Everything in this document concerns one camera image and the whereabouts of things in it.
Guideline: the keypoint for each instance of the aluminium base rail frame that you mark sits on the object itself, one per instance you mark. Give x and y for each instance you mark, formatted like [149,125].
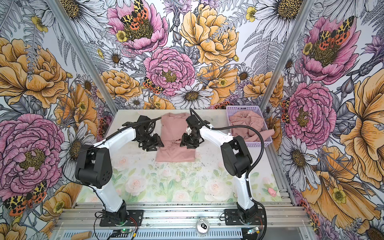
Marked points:
[177,221]

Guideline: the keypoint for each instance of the right small circuit board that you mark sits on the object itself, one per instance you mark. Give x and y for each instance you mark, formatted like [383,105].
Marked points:
[253,231]

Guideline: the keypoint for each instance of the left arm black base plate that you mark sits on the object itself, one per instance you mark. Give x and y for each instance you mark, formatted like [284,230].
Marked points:
[125,218]

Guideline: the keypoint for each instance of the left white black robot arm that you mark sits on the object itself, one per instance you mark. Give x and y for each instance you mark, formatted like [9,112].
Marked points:
[94,167]

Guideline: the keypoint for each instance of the aluminium corner post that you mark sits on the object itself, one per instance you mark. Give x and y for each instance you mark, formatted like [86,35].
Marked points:
[64,21]
[300,23]

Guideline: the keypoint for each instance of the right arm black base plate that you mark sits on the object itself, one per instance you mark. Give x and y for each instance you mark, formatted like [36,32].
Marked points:
[237,217]

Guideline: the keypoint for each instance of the lilac perforated plastic basket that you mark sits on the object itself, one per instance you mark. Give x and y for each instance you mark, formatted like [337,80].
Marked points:
[233,109]

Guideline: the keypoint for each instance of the wooden cork block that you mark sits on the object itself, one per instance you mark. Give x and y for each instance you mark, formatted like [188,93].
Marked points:
[82,236]

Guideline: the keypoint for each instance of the pink pixel-print t-shirt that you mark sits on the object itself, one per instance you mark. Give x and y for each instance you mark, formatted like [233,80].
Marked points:
[173,126]

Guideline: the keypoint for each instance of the pink garments in basket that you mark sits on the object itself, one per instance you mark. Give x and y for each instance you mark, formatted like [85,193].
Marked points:
[250,119]

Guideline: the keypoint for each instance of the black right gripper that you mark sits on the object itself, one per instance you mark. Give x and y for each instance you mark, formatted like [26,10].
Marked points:
[185,139]

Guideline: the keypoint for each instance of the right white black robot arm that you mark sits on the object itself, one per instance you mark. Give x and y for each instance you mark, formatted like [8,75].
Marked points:
[236,157]

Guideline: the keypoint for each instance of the aluminium corner post right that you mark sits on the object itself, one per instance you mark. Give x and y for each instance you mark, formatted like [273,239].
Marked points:
[300,23]

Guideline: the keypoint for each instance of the small green circuit board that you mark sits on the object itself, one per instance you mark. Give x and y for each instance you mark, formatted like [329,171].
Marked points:
[124,233]

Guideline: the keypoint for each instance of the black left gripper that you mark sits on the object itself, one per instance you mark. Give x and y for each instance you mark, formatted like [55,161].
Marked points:
[156,142]

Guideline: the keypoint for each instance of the aluminium corner post left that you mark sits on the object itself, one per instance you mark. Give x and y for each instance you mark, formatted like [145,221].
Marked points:
[64,21]

